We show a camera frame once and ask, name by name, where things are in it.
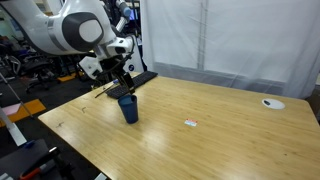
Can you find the black office chair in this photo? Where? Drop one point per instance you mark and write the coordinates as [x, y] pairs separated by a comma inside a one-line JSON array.
[[35, 65]]

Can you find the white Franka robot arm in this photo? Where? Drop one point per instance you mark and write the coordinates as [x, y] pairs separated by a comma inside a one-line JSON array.
[[40, 30]]

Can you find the grey arm blue joint caps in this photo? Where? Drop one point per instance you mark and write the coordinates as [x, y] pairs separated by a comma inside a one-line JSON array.
[[125, 11]]

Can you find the white panel blue logo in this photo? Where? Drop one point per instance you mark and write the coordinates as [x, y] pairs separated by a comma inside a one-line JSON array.
[[136, 61]]

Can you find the small metal allen key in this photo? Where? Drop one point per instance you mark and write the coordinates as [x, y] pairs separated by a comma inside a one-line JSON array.
[[82, 110]]

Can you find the black computer keyboard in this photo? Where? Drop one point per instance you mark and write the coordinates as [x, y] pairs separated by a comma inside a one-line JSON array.
[[143, 78]]

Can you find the small red white sticker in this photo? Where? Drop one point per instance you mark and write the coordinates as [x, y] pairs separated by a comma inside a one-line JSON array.
[[191, 122]]

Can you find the white metal beam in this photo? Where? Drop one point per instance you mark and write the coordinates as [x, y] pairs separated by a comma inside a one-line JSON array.
[[13, 128]]

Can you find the white fabric curtain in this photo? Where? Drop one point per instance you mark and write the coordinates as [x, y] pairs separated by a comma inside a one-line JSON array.
[[233, 40]]

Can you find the white round table grommet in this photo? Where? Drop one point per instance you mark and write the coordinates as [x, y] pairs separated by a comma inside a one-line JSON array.
[[275, 105]]

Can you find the yellow floor mat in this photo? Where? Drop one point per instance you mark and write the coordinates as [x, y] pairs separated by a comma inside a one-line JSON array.
[[31, 108], [66, 78]]

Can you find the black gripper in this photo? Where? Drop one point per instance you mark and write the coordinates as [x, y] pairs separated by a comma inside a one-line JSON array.
[[111, 71]]

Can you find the dark blue plastic cup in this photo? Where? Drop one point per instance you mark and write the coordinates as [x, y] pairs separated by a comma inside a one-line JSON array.
[[129, 111]]

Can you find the dark grey slab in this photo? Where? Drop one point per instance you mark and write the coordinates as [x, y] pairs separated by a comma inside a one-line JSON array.
[[16, 160]]

